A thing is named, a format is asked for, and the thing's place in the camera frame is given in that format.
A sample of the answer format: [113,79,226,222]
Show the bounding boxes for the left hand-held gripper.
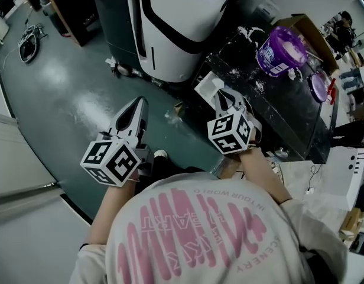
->
[80,96,155,188]

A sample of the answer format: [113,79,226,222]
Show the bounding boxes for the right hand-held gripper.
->
[207,88,262,156]

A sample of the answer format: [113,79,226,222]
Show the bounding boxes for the white detergent drawer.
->
[194,71,227,109]

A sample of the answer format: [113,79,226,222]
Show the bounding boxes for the purple detergent powder tub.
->
[256,25,308,78]

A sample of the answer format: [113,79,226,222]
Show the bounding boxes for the white powder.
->
[237,25,264,46]

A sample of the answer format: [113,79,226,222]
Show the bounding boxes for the person's left forearm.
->
[87,178,139,247]

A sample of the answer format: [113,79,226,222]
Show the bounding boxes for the person's right forearm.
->
[239,146,293,206]

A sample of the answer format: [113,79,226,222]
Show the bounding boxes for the black washing machine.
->
[193,25,338,164]

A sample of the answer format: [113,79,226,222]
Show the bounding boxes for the person's black trousers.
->
[134,155,221,195]

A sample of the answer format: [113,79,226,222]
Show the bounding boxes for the purple tub lid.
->
[307,71,329,103]

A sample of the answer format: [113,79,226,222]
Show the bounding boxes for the white and black robot machine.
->
[95,0,239,84]

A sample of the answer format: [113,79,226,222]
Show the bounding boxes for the white plastic box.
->
[256,0,281,22]

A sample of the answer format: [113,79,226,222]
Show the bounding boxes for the large open cardboard box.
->
[278,13,340,76]

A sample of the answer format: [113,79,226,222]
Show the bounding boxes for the white vanity counter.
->
[278,146,364,211]

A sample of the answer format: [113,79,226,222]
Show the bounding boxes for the white door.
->
[0,183,93,284]

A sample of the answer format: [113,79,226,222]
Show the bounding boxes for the small cardboard box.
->
[338,207,364,242]

